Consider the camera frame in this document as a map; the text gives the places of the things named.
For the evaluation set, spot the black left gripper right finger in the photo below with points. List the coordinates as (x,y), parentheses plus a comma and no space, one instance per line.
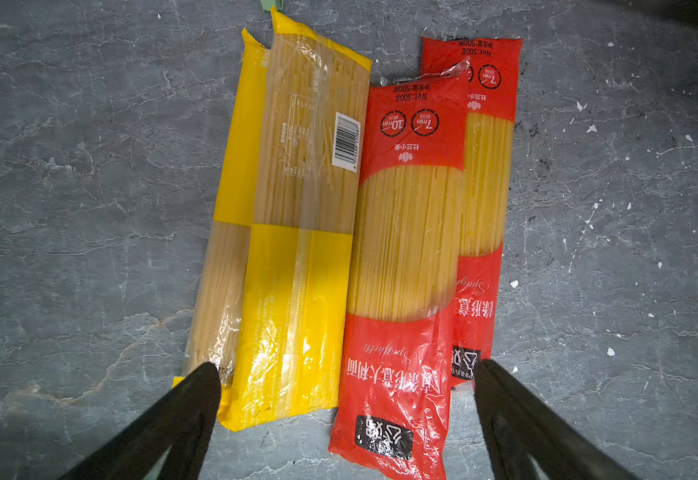
(523,435)

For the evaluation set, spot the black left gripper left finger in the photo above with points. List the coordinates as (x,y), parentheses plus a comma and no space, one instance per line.
(177,429)

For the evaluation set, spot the red spaghetti package front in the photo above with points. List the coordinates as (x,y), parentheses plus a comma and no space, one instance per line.
(394,394)

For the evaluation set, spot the red spaghetti package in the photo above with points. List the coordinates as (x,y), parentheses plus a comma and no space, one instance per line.
(491,103)
(394,394)

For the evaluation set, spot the yellow spaghetti package underneath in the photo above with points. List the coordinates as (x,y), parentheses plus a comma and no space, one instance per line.
(218,309)

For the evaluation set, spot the yellow spaghetti package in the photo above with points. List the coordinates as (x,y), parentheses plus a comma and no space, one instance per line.
(295,290)

